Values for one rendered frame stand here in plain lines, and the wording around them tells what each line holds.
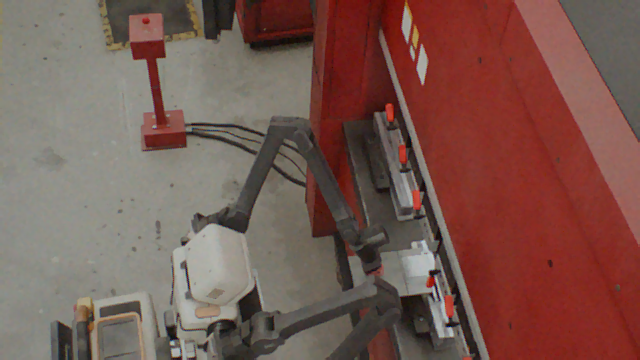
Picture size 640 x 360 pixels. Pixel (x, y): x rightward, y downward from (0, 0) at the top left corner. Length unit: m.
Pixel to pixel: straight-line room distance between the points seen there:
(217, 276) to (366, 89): 1.26
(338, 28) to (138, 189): 1.73
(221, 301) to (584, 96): 1.29
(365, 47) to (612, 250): 1.83
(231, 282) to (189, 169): 2.07
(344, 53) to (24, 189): 2.06
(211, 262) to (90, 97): 2.61
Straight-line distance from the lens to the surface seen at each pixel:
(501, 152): 1.92
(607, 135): 1.51
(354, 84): 3.21
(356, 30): 3.02
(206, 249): 2.36
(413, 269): 2.79
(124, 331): 2.78
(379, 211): 3.07
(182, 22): 5.18
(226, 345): 2.36
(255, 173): 2.46
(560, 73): 1.60
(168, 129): 4.37
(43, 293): 4.01
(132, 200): 4.24
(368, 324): 2.34
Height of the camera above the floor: 3.33
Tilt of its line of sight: 49 degrees down
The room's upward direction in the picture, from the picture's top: 5 degrees clockwise
